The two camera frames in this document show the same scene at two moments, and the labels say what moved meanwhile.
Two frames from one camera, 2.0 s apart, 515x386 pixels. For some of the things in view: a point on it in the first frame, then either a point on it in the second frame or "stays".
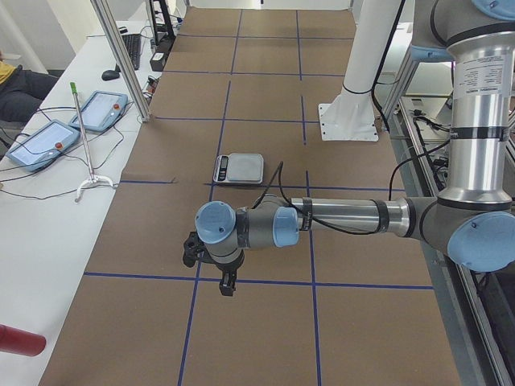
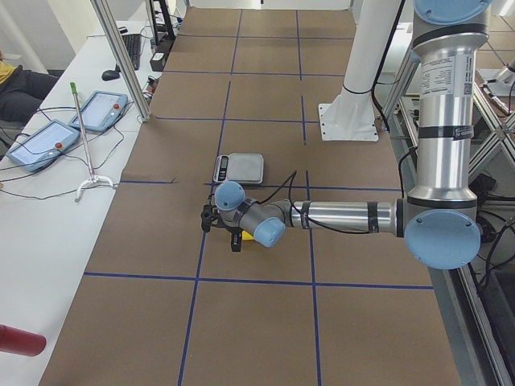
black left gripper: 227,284 to 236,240
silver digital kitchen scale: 239,168 stays
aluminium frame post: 109,28 stays
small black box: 157,60 stays
